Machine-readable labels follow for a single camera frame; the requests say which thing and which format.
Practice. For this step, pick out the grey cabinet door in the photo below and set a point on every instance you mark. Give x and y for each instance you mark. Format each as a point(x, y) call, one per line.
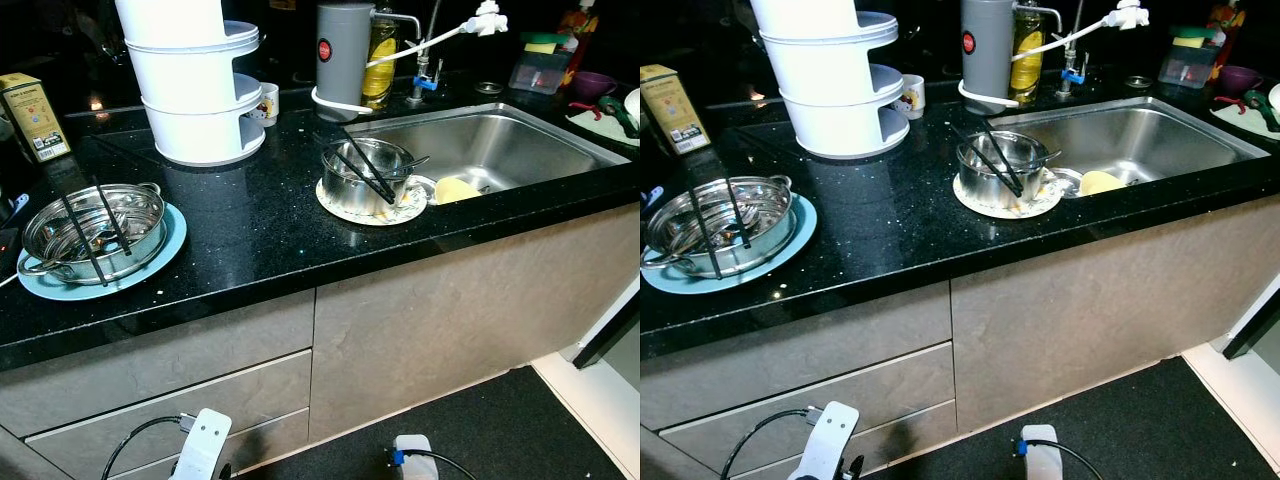
point(450, 310)
point(1090, 300)

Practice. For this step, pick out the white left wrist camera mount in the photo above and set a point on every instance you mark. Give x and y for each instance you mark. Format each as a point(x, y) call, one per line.
point(830, 440)
point(205, 445)

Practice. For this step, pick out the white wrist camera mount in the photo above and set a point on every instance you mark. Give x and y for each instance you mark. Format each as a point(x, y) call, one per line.
point(830, 440)
point(1042, 455)
point(415, 460)
point(205, 445)

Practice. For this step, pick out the white patterned plate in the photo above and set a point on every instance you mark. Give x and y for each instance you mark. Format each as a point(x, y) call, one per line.
point(1000, 214)
point(370, 220)

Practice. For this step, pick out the white tiered storage rack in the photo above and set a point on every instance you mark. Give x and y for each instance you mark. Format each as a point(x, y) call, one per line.
point(830, 75)
point(195, 80)

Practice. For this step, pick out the purple bowl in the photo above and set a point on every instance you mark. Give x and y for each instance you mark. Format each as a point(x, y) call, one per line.
point(1240, 78)
point(592, 85)

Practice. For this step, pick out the steel gooseneck faucet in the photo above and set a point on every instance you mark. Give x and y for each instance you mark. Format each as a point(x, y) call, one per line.
point(487, 18)
point(1130, 15)

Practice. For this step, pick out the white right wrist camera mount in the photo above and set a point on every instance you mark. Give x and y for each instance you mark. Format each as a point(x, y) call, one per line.
point(1042, 455)
point(415, 460)

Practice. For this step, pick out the grey cylindrical water filter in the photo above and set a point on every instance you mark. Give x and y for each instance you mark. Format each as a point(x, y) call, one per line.
point(343, 50)
point(988, 45)

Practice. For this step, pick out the black floor mat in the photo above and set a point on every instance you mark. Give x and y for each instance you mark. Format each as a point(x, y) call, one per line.
point(500, 430)
point(1130, 430)

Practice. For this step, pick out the yellow green sponge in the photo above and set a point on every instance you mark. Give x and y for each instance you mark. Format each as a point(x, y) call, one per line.
point(543, 42)
point(1192, 37)

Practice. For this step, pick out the pale green cloth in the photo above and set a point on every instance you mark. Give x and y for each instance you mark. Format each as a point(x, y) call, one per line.
point(1232, 122)
point(590, 128)

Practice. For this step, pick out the yellow printed carton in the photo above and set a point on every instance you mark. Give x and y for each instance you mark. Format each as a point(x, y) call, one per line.
point(35, 115)
point(672, 110)

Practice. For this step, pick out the white cartoon mug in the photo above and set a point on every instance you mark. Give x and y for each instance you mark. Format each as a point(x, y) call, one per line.
point(268, 102)
point(908, 95)

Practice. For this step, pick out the yellow oil bottle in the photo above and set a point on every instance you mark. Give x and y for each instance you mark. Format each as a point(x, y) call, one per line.
point(1025, 60)
point(380, 65)

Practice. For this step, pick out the steel sink basin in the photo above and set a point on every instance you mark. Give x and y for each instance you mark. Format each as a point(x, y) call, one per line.
point(1140, 130)
point(510, 140)

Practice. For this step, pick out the grey drawer front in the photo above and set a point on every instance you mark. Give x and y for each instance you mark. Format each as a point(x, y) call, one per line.
point(920, 432)
point(900, 385)
point(280, 440)
point(150, 370)
point(250, 390)
point(800, 360)

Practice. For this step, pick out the clear plastic container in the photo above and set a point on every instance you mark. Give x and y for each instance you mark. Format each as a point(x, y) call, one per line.
point(540, 72)
point(1190, 65)

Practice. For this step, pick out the small steel pot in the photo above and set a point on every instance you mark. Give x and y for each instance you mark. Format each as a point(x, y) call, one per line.
point(985, 188)
point(350, 195)

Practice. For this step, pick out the black edged appliance door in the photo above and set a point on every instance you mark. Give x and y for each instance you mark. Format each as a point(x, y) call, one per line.
point(1250, 325)
point(605, 335)

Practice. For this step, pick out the yellow plate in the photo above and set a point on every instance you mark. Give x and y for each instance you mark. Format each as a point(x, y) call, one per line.
point(455, 190)
point(1100, 183)

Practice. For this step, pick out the light blue plate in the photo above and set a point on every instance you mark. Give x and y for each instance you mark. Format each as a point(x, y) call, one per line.
point(805, 235)
point(175, 245)

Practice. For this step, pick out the red yellow soap bottle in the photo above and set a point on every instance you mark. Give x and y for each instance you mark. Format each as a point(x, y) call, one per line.
point(580, 25)
point(1225, 25)

